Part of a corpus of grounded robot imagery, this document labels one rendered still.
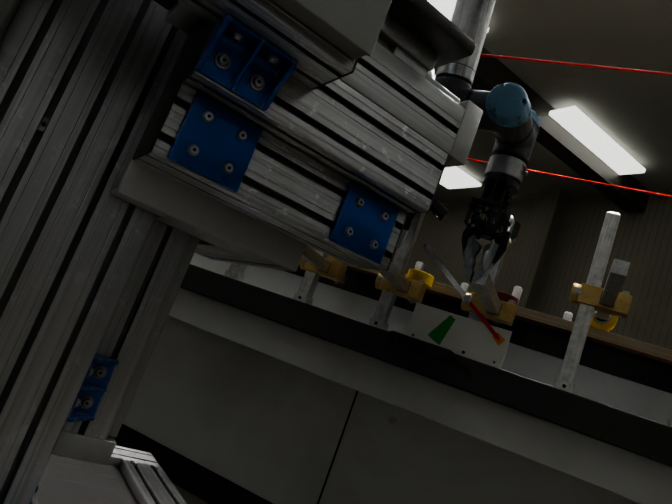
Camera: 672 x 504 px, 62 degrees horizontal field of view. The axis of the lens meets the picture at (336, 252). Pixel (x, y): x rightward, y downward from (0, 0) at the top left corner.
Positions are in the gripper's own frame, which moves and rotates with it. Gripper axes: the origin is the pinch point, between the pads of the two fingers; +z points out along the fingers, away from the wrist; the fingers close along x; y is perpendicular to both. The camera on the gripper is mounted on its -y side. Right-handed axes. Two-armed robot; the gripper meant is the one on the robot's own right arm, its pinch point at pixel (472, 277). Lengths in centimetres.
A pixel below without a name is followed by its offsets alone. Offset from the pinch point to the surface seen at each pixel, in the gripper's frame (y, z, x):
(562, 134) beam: -391, -237, -41
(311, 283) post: -39, 6, -52
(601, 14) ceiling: -244, -252, -22
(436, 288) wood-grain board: -55, -6, -20
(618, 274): -9.4, -10.4, 25.1
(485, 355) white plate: -38.2, 10.5, 1.5
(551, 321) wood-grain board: -55, -6, 13
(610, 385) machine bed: -61, 6, 32
